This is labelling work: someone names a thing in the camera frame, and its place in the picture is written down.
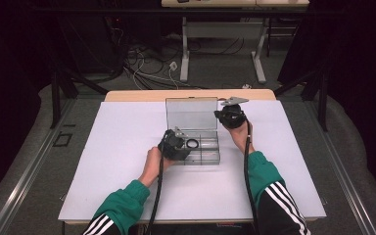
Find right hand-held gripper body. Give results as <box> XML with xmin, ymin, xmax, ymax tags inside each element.
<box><xmin>219</xmin><ymin>96</ymin><xmax>250</xmax><ymax>130</ymax></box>

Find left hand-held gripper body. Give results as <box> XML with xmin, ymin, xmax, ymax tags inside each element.
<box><xmin>157</xmin><ymin>126</ymin><xmax>186</xmax><ymax>162</ymax></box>

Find clear grey compartment box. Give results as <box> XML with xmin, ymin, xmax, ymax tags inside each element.
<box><xmin>164</xmin><ymin>96</ymin><xmax>222</xmax><ymax>166</ymax></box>

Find person's right hand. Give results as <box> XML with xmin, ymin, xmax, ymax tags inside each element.
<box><xmin>224</xmin><ymin>120</ymin><xmax>257</xmax><ymax>155</ymax></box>

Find person's left hand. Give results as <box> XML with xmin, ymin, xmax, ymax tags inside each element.
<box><xmin>138</xmin><ymin>146</ymin><xmax>177</xmax><ymax>188</ymax></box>

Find person's dark clothing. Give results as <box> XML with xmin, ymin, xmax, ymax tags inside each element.
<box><xmin>136</xmin><ymin>222</ymin><xmax>259</xmax><ymax>235</ymax></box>

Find white background desk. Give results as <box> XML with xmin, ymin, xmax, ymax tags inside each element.
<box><xmin>161</xmin><ymin>0</ymin><xmax>311</xmax><ymax>84</ymax></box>

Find black metal stand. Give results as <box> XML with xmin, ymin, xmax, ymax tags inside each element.
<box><xmin>273</xmin><ymin>70</ymin><xmax>329</xmax><ymax>131</ymax></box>
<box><xmin>49</xmin><ymin>70</ymin><xmax>109</xmax><ymax>130</ymax></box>

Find dark curtain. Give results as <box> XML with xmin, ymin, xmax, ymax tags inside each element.
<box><xmin>0</xmin><ymin>0</ymin><xmax>63</xmax><ymax>210</ymax></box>
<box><xmin>277</xmin><ymin>0</ymin><xmax>376</xmax><ymax>207</ymax></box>

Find black crossbar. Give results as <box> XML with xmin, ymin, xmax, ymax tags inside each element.
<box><xmin>28</xmin><ymin>7</ymin><xmax>344</xmax><ymax>18</ymax></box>

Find left hand-held gripper black cable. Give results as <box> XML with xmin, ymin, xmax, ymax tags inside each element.
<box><xmin>145</xmin><ymin>130</ymin><xmax>177</xmax><ymax>235</ymax></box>

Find hand-held gripper black cable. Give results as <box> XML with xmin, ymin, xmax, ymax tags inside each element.
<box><xmin>243</xmin><ymin>118</ymin><xmax>262</xmax><ymax>235</ymax></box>
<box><xmin>145</xmin><ymin>130</ymin><xmax>177</xmax><ymax>235</ymax></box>

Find right hand-held gripper black cable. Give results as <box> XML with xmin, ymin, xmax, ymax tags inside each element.
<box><xmin>243</xmin><ymin>118</ymin><xmax>262</xmax><ymax>235</ymax></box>

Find bundle of floor cables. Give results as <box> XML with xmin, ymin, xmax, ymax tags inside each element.
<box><xmin>111</xmin><ymin>18</ymin><xmax>247</xmax><ymax>91</ymax></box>

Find metal floor rail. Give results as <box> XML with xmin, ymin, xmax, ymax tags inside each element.
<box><xmin>0</xmin><ymin>97</ymin><xmax>77</xmax><ymax>235</ymax></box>
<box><xmin>303</xmin><ymin>101</ymin><xmax>376</xmax><ymax>235</ymax></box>

